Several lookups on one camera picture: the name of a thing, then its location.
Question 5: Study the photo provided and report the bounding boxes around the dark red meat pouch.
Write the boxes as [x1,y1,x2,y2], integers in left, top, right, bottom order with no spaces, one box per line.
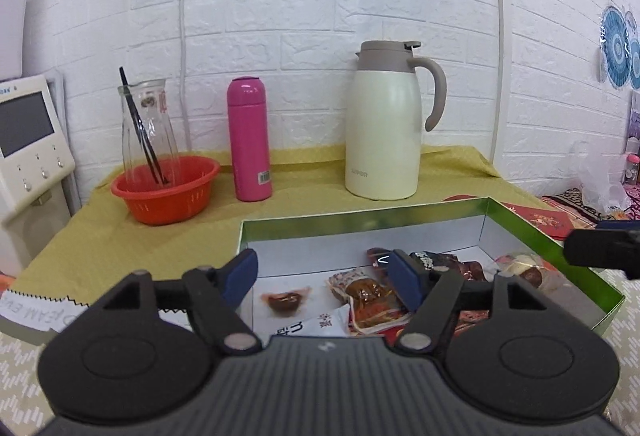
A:
[410,251,487,282]

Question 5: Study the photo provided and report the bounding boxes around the small brown jelly packet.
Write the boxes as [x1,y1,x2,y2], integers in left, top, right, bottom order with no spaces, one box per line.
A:
[326,268,410,335]

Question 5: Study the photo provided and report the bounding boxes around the small red plum packet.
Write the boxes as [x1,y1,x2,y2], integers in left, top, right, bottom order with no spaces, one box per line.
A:
[260,287,311,317]

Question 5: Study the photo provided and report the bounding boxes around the bread bun packet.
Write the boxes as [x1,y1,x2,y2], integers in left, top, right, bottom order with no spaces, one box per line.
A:
[495,253,565,292]

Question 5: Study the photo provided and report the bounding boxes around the red daily nuts pouch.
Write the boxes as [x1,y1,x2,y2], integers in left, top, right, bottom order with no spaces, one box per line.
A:
[387,281,492,352]

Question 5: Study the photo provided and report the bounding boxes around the white seaweed snack packet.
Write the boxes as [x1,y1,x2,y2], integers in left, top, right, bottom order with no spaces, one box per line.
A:
[274,304,350,338]

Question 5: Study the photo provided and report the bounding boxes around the clear plastic bag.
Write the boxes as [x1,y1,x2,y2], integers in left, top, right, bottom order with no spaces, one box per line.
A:
[566,141,631,215]

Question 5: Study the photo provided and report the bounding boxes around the small pink lid jar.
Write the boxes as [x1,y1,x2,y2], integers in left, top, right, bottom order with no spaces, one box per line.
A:
[623,153,640,185]

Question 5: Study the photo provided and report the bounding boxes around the red envelope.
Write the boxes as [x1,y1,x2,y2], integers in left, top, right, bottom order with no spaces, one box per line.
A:
[441,192,576,239]

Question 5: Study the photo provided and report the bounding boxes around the green cardboard box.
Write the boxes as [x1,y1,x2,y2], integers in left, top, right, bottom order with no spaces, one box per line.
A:
[239,198,625,338]

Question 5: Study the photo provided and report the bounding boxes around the red plastic basket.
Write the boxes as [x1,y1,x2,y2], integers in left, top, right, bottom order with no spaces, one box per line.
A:
[111,155,221,226]

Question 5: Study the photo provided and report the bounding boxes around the yellow tablecloth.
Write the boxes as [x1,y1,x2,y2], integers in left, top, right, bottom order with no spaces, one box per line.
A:
[8,143,557,317]

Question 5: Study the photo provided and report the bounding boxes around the black chopsticks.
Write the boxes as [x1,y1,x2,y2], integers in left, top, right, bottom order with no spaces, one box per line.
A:
[118,66,169,185]

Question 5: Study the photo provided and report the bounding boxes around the pink thermos bottle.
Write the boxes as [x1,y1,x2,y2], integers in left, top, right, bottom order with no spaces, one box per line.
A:
[227,77,272,202]

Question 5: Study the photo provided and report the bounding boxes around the cream thermos jug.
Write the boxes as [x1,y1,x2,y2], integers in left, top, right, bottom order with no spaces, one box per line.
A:
[345,40,448,201]

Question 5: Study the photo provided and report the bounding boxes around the large blue paper fan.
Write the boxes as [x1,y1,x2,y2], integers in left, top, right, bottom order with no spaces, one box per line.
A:
[600,5,630,89]

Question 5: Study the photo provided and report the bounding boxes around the white water dispenser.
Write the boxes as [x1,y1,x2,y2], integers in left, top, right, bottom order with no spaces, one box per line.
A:
[1,74,75,277]

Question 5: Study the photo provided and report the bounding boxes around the white water purifier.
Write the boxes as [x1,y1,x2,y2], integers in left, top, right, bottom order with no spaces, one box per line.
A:
[0,0,27,81]

